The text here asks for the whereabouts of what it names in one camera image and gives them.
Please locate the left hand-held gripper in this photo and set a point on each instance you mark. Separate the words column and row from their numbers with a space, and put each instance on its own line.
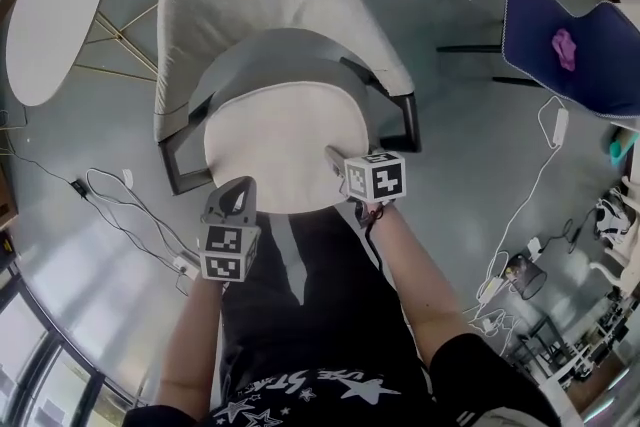
column 227, row 250

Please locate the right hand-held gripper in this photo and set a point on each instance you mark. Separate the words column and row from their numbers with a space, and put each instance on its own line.
column 375, row 177

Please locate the white round cloth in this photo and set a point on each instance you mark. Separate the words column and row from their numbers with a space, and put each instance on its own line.
column 285, row 145

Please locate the person's right forearm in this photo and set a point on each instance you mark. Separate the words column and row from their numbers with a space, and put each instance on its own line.
column 415, row 280

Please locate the person's left forearm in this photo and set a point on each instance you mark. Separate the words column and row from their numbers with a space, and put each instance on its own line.
column 192, row 345

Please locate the dark blue chair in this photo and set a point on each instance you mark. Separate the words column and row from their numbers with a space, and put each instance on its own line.
column 550, row 15

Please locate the person's black trousers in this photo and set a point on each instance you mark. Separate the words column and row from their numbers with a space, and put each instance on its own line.
column 340, row 285

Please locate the white extension socket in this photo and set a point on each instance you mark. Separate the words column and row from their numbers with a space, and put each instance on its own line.
column 492, row 287

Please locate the person's black star-print shirt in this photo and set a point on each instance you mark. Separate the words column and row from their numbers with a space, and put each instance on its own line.
column 325, row 395

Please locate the white plug adapter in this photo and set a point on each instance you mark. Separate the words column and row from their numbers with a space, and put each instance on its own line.
column 535, row 245

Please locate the black mesh waste basket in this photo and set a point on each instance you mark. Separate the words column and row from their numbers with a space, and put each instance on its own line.
column 525, row 276

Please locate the large window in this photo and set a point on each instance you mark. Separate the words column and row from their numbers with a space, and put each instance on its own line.
column 45, row 355

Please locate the small pink object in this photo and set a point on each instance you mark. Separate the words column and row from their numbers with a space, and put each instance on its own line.
column 565, row 47

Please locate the white oval table gold legs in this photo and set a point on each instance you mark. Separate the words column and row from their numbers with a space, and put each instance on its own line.
column 55, row 10

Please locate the black metal rack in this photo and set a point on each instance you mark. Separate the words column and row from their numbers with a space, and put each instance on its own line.
column 545, row 345

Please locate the teal rolled mat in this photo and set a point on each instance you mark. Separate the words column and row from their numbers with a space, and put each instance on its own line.
column 618, row 148

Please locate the black and white bag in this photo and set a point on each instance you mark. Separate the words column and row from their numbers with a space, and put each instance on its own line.
column 612, row 220

